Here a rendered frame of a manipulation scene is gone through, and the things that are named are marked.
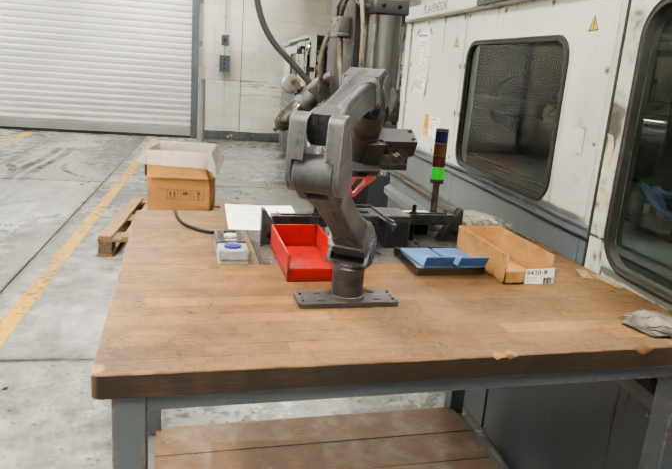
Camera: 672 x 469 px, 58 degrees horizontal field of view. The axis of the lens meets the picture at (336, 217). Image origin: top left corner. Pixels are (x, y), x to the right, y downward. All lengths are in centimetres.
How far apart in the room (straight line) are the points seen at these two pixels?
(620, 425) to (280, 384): 100
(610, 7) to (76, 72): 968
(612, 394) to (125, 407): 119
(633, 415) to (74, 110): 1006
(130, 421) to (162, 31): 986
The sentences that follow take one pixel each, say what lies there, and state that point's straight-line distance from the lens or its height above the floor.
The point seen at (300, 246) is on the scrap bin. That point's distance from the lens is 153.
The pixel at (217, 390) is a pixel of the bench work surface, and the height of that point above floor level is 86.
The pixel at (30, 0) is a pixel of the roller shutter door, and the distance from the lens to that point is 1104.
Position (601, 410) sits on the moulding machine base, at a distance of 178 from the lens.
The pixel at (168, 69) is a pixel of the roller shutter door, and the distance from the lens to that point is 1067.
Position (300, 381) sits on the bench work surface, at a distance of 97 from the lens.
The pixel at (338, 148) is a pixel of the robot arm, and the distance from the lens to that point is 92.
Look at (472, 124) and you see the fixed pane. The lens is 258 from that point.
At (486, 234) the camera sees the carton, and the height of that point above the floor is 95.
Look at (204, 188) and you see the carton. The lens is 481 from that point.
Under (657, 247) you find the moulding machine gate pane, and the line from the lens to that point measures 155.
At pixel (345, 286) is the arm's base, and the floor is 94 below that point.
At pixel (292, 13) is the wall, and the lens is 1079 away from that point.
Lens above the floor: 134
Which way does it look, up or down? 14 degrees down
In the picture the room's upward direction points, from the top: 4 degrees clockwise
